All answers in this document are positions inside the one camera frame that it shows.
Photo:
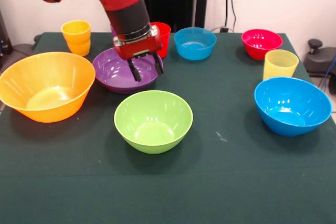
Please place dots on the large blue bowl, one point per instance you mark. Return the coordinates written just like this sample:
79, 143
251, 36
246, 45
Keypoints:
288, 108

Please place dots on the purple bowl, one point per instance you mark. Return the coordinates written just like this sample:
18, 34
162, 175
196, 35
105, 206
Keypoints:
110, 77

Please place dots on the black floor device with knob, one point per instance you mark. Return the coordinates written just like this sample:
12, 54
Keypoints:
320, 61

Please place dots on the black power plug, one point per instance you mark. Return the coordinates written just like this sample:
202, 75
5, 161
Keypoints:
224, 29

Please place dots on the small blue bowl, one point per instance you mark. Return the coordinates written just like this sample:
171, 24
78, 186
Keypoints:
195, 48

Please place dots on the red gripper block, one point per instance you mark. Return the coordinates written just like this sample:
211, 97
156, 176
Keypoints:
139, 47

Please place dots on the purple cup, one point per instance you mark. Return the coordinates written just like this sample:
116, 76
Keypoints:
113, 32

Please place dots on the pale yellow translucent cup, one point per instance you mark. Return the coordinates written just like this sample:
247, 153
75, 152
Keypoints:
279, 66

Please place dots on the small red bowl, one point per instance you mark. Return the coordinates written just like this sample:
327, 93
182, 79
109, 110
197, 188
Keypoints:
262, 45

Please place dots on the dark green tablecloth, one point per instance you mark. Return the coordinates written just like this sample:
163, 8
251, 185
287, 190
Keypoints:
168, 182

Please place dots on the orange yellow cup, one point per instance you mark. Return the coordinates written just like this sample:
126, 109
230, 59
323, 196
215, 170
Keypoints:
77, 40

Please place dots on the large orange bowl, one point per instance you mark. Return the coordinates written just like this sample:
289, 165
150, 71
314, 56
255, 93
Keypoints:
47, 98

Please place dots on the green bowl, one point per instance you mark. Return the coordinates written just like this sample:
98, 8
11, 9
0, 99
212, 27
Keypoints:
152, 129

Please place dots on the red cup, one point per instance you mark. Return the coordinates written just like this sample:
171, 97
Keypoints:
165, 37

